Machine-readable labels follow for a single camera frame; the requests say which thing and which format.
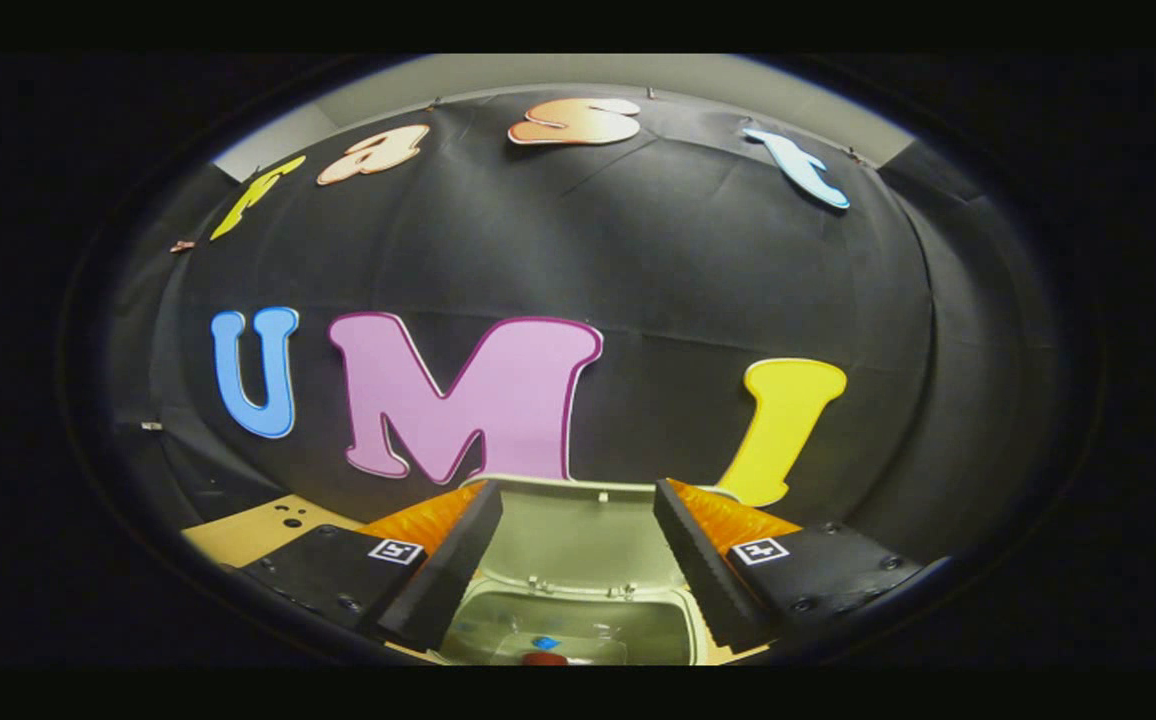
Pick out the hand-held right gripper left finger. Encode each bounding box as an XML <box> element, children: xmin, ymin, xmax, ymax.
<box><xmin>238</xmin><ymin>480</ymin><xmax>504</xmax><ymax>653</ymax></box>

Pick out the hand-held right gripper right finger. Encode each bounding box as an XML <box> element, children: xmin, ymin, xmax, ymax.
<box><xmin>653</xmin><ymin>478</ymin><xmax>929</xmax><ymax>651</ymax></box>

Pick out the pale green desktop garbage bin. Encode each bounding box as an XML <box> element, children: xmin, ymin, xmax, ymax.
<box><xmin>435</xmin><ymin>473</ymin><xmax>729</xmax><ymax>666</ymax></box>

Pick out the black backdrop cloth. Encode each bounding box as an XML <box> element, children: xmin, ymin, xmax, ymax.
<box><xmin>108</xmin><ymin>88</ymin><xmax>1059</xmax><ymax>571</ymax></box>

